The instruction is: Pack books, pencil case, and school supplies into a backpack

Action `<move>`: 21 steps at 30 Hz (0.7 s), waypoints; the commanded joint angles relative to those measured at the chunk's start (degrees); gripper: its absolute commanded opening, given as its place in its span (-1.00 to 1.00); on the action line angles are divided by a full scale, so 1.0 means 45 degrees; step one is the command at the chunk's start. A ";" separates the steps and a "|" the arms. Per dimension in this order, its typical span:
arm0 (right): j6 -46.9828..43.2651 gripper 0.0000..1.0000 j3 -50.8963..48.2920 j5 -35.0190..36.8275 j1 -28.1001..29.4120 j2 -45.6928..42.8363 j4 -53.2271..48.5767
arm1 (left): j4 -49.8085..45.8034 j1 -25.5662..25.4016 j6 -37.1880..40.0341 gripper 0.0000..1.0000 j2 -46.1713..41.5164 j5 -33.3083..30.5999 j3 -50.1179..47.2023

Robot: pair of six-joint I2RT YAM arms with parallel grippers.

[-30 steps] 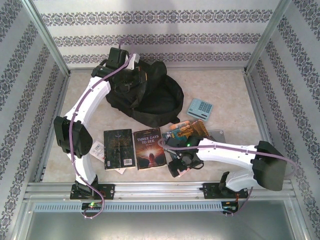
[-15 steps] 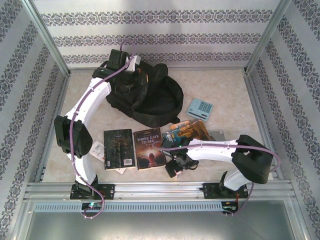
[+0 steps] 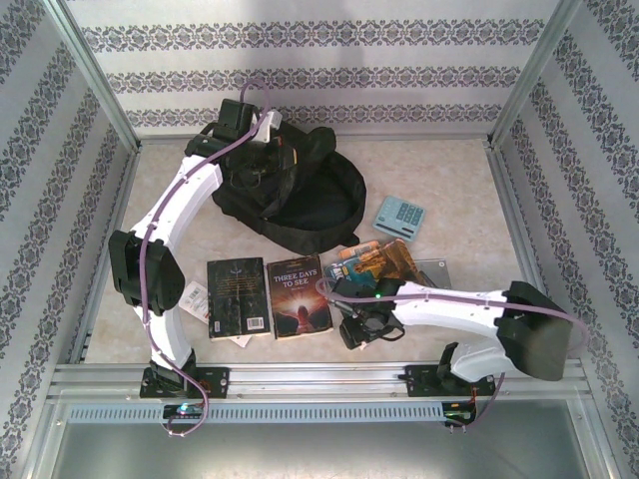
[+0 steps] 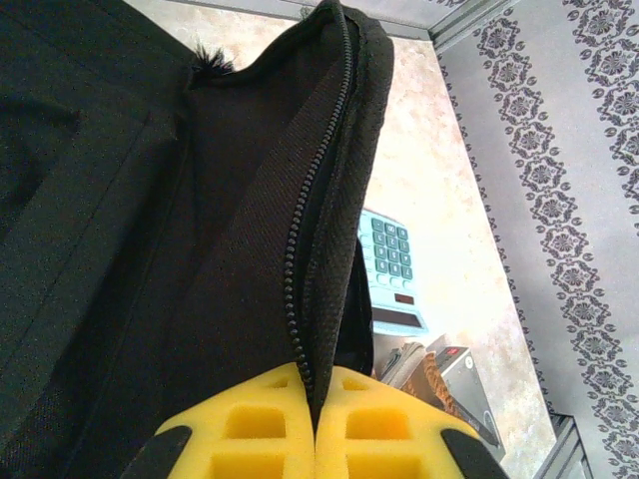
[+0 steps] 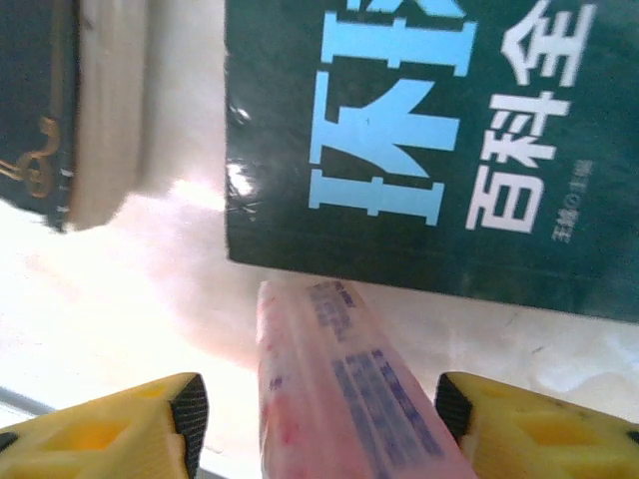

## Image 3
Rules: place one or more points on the clear plastic pencil case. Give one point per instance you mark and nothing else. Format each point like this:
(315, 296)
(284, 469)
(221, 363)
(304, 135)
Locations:
(439, 269)

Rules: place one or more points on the right controller board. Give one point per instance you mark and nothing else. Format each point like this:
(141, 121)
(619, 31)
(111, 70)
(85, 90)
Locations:
(456, 414)

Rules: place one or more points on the left controller board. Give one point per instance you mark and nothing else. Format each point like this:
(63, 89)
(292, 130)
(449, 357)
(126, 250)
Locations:
(182, 410)

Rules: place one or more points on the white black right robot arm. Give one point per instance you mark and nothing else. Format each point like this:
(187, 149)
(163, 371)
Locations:
(449, 312)

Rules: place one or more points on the dark book with barcode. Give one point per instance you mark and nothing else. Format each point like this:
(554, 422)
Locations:
(237, 299)

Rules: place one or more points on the black backpack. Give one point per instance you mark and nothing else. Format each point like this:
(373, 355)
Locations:
(319, 209)

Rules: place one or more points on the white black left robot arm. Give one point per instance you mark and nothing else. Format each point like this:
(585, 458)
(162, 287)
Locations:
(180, 209)

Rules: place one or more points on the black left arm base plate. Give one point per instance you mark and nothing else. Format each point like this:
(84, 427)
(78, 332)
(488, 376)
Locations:
(219, 381)

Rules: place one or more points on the blue orange landscape book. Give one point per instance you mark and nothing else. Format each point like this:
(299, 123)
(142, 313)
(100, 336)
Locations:
(394, 259)

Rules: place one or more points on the aluminium frame post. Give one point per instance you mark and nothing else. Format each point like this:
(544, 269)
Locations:
(530, 75)
(96, 75)

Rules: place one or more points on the aluminium side rail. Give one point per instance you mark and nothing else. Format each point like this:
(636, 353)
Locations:
(510, 199)
(125, 189)

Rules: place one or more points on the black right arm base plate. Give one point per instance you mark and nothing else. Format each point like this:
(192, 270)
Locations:
(419, 381)

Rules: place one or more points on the Three Days to See book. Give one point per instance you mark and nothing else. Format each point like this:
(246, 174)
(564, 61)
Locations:
(299, 299)

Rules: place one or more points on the controller board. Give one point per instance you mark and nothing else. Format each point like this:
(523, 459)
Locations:
(182, 410)
(456, 414)

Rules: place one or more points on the light blue calculator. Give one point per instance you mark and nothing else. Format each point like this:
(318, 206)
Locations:
(400, 219)

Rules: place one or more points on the aluminium mounting rail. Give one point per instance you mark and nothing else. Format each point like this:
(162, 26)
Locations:
(319, 379)

